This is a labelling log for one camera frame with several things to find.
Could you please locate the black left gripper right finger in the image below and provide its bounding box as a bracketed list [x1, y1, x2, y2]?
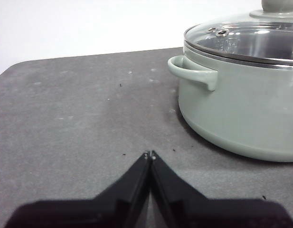
[151, 150, 293, 228]

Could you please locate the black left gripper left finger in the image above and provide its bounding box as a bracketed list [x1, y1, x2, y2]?
[3, 151, 151, 228]

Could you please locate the glass lid with green knob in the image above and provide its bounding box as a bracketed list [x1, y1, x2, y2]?
[184, 0, 293, 67]

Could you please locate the pale green electric steamer pot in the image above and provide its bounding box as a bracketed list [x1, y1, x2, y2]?
[167, 45, 293, 163]

